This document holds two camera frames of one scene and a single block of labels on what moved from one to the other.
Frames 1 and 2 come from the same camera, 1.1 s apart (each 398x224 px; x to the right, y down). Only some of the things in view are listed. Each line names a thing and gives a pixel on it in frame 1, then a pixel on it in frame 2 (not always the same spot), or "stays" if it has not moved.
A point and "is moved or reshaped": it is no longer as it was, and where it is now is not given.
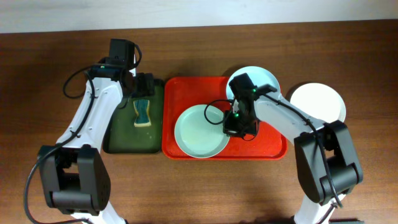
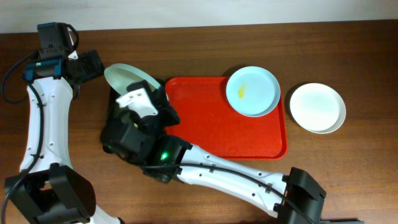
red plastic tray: (180, 93) stays
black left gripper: (145, 86) → (86, 66)
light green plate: (199, 130) is moved or reshaped
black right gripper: (229, 130) → (160, 104)
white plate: (319, 101) stays
